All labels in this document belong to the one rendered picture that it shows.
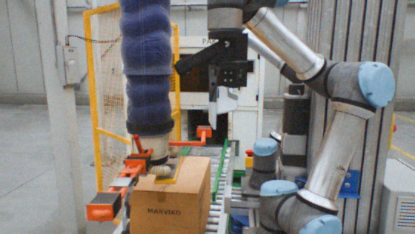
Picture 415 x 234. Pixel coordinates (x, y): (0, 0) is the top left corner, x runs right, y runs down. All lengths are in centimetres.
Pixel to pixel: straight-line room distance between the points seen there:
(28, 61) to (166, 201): 1156
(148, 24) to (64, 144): 156
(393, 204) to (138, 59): 111
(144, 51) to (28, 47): 1166
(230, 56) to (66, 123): 205
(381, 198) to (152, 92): 98
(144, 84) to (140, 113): 14
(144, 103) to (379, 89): 90
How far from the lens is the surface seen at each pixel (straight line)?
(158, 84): 132
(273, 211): 94
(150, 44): 129
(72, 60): 250
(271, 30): 82
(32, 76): 1284
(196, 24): 1038
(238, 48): 62
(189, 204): 165
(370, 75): 84
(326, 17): 106
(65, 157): 263
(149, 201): 170
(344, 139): 85
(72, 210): 280
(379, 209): 126
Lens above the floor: 166
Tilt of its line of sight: 11 degrees down
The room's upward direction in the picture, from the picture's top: straight up
